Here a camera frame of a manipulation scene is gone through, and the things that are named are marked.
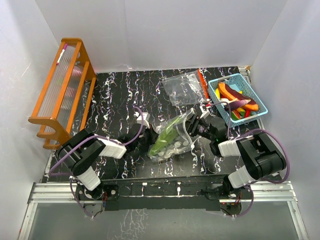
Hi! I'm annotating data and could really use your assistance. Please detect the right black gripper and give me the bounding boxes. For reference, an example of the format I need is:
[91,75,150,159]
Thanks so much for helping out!
[173,114,215,142]

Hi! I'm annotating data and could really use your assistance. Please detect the green fake leaf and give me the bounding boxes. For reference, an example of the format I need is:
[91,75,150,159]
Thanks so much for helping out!
[148,116,184,157]

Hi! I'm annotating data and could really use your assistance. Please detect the clear bag with green leaf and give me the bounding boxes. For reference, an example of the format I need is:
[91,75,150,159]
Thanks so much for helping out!
[147,108,196,162]

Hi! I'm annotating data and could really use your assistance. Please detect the white fake mushroom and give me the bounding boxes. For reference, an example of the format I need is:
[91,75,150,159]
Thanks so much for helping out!
[220,98,229,103]

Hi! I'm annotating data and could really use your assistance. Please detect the clear zip bag red slider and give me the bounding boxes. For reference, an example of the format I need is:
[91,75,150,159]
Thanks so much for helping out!
[162,69,209,107]

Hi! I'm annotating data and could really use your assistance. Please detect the yellow fake banana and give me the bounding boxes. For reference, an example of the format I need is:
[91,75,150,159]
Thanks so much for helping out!
[236,107,246,113]
[215,88,221,99]

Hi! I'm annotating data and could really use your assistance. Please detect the purple fake eggplant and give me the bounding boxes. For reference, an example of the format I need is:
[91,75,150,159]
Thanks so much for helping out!
[224,99,251,111]

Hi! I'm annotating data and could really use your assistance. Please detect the fake sweet potato slice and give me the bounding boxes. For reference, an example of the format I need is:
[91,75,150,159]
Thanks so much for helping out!
[217,82,259,112]

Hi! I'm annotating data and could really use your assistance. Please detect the red fake chili pepper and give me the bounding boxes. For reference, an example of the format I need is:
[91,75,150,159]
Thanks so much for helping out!
[244,109,251,118]

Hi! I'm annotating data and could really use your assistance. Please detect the light blue plastic basket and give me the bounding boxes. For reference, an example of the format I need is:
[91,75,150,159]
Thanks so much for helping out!
[208,73,268,128]

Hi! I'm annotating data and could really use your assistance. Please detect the fake watermelon slice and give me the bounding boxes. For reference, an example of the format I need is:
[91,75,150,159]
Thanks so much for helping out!
[231,110,243,121]

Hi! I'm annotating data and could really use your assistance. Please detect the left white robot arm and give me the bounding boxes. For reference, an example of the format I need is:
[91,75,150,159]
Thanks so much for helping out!
[57,123,159,200]

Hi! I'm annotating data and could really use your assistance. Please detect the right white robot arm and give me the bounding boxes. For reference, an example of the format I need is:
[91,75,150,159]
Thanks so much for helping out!
[185,115,290,199]

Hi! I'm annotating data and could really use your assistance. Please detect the orange wooden rack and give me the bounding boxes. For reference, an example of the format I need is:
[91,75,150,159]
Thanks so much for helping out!
[28,37,97,150]

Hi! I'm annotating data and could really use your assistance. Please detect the pink white marker pen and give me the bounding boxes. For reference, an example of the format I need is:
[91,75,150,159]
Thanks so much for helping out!
[56,43,68,65]

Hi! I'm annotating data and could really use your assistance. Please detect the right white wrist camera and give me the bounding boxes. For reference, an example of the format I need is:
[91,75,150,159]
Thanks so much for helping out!
[199,103,211,119]

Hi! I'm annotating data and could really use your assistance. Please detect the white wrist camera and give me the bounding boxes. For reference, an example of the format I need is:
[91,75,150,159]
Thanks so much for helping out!
[199,103,211,119]
[134,111,150,128]

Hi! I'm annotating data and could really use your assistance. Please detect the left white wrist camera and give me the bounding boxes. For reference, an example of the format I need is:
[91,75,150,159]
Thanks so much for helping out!
[134,111,150,128]

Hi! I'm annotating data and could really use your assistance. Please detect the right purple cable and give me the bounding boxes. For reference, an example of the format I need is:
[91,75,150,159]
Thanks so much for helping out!
[207,99,292,185]

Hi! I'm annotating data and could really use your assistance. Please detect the purple cable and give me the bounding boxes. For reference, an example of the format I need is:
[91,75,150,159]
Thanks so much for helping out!
[207,99,292,185]
[48,106,145,177]

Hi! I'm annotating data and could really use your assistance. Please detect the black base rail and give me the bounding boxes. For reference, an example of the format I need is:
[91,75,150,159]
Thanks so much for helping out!
[76,174,252,211]

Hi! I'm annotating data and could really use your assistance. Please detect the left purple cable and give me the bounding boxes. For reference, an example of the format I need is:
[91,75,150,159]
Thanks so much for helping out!
[48,106,145,177]

